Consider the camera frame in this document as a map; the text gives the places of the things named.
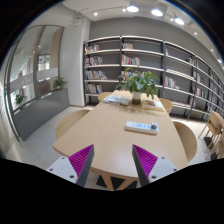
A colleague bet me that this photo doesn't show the wooden chair at right edge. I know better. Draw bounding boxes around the wooden chair at right edge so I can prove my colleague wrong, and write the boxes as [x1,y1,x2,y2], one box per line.
[203,111,224,149]

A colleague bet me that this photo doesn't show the wooden chair left near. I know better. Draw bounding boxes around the wooden chair left near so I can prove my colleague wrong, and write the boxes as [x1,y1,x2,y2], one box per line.
[55,109,88,139]

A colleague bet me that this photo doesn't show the small potted plant far left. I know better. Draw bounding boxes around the small potted plant far left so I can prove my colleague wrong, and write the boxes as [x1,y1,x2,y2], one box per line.
[15,94,26,108]

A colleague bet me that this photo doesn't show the green potted plant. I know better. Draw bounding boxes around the green potted plant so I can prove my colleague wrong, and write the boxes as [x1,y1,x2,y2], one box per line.
[116,67,158,105]

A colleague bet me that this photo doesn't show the wooden chair far left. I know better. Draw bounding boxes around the wooden chair far left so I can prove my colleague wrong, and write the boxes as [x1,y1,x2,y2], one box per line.
[98,92,112,102]

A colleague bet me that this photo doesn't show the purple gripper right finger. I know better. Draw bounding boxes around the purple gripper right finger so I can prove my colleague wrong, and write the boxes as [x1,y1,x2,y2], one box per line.
[131,144,180,187]

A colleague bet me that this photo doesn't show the open book on table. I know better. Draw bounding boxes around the open book on table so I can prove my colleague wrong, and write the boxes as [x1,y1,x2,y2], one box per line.
[141,100,164,111]

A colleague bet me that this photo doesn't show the potted plant by window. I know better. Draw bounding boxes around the potted plant by window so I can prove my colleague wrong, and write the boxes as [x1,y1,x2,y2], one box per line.
[53,77,67,90]

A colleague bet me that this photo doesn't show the wooden chair right near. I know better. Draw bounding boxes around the wooden chair right near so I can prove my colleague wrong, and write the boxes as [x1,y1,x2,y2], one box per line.
[173,121,197,162]

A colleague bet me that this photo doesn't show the white power strip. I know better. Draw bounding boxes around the white power strip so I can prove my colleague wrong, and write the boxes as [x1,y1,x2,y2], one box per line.
[125,121,159,134]

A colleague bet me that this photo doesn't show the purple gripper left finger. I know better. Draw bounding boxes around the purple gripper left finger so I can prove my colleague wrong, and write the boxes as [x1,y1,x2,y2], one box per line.
[46,144,95,188]

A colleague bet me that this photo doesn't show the wooden chair far right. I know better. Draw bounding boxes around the wooden chair far right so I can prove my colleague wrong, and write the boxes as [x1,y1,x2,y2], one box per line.
[160,98,173,113]

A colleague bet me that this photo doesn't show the large grey bookshelf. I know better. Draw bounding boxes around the large grey bookshelf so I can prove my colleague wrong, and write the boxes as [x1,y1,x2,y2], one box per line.
[83,35,224,120]

